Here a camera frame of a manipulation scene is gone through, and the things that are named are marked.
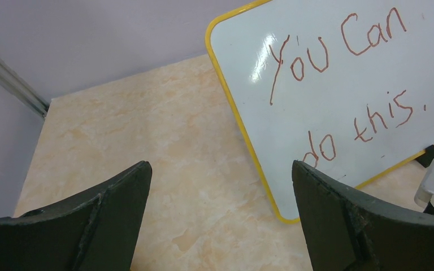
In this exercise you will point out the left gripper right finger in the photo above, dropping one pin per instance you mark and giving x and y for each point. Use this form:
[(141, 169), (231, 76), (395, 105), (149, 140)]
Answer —
[(347, 229)]

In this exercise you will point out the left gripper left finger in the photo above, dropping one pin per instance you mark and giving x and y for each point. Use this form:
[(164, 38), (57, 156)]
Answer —
[(96, 229)]

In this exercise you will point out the yellow-framed whiteboard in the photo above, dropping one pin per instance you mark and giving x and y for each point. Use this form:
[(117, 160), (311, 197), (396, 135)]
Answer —
[(345, 86)]

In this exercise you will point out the grey corner frame post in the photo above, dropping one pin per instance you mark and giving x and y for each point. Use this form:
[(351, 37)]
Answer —
[(20, 89)]

